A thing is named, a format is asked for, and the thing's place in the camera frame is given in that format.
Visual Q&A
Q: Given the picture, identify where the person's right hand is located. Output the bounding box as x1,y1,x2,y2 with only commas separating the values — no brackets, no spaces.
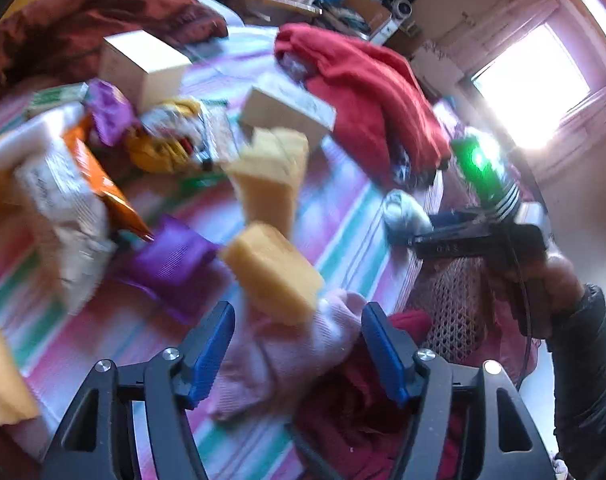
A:
533,252,586,323

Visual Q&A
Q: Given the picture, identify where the cardboard box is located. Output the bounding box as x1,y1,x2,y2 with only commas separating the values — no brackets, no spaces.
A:
345,0,394,41

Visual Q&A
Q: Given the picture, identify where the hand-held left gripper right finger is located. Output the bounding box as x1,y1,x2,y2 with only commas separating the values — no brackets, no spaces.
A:
361,302,556,480

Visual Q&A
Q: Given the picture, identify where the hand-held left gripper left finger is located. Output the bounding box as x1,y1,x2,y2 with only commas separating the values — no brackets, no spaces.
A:
40,301,236,480

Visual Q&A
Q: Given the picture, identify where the yellow knit item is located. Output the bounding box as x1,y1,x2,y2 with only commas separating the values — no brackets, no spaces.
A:
125,97,209,176

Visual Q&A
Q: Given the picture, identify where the pink mesh basket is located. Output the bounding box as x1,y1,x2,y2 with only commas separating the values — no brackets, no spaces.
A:
408,255,539,376

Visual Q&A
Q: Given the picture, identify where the large purple packet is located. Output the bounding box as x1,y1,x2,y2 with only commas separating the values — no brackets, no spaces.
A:
115,215,229,323

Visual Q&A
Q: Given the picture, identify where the white snack packet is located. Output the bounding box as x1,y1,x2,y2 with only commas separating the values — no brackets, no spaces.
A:
13,142,116,313

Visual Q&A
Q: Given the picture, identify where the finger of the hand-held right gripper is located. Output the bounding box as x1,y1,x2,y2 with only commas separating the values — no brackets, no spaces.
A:
428,211,486,229
412,227,491,261

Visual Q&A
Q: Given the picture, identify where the red cloth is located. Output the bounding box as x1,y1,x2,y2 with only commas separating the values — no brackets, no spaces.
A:
274,22,451,188

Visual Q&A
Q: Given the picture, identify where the dark red jacket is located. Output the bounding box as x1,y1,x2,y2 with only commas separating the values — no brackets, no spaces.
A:
0,0,229,106

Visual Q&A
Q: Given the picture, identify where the plain white box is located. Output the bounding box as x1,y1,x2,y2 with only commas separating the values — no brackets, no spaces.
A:
99,30,193,111

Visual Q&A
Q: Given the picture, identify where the yellow sponge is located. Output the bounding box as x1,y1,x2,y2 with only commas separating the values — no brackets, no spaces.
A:
220,222,325,326
223,127,310,238
0,317,41,426

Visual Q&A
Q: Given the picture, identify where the small purple packet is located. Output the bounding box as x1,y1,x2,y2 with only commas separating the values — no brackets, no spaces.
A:
85,80,141,146

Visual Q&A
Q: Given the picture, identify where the cluttered wooden desk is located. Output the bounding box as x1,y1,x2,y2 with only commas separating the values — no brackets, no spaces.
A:
175,0,424,48

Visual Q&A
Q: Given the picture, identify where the striped cloth covered desktop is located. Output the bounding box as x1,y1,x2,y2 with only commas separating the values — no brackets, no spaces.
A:
0,25,456,480

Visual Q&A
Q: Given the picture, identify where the dark red garment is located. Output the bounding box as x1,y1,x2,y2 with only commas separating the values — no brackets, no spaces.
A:
290,310,464,480

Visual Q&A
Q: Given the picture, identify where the printed cream box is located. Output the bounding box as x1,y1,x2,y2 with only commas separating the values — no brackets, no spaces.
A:
239,72,338,143

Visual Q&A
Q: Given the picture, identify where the grey rolled sock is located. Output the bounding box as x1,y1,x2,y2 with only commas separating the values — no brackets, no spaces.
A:
383,189,434,248

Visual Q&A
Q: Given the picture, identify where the window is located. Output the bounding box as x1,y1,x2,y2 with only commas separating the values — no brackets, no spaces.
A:
470,22,606,153

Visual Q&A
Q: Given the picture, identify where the pink sock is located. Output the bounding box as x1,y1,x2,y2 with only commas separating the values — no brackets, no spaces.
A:
208,290,369,421

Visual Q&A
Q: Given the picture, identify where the orange snack packet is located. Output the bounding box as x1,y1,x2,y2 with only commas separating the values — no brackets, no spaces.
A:
63,120,154,241

